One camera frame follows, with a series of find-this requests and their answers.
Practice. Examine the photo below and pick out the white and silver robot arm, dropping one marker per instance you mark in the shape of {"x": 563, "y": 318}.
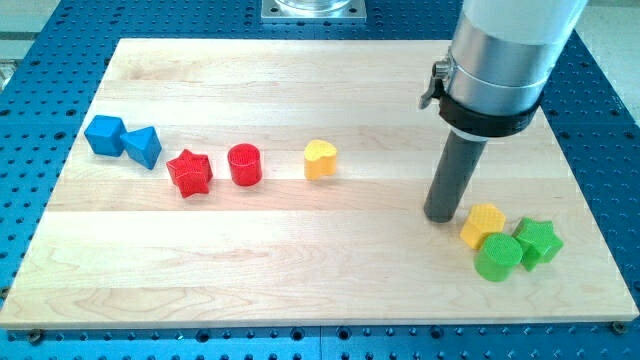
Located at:
{"x": 501, "y": 56}

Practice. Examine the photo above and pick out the red star block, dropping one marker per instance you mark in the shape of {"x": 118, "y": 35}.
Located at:
{"x": 190, "y": 173}

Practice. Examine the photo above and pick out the green star block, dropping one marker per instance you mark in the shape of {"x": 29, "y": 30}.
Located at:
{"x": 538, "y": 241}

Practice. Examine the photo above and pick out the yellow heart block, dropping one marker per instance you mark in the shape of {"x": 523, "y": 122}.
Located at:
{"x": 320, "y": 159}

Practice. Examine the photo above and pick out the red cylinder block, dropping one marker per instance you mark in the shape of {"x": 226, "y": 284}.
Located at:
{"x": 245, "y": 164}

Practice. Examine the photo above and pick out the light wooden board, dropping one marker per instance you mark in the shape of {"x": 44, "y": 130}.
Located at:
{"x": 119, "y": 247}

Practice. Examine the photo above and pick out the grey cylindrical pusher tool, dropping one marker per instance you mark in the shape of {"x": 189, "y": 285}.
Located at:
{"x": 456, "y": 166}

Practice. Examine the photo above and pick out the yellow hexagon block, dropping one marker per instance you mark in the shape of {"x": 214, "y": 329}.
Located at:
{"x": 482, "y": 221}

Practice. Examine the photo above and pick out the blue triangle block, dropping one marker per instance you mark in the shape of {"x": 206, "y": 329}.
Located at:
{"x": 143, "y": 146}

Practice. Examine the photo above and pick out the green cylinder block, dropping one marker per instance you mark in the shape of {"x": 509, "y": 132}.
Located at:
{"x": 497, "y": 257}

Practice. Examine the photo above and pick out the blue cube block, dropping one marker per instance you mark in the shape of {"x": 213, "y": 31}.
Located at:
{"x": 104, "y": 135}

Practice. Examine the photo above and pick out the blue perforated table plate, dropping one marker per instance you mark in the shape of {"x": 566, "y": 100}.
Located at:
{"x": 49, "y": 94}

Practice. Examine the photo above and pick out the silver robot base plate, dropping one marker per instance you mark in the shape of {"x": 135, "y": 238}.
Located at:
{"x": 281, "y": 11}

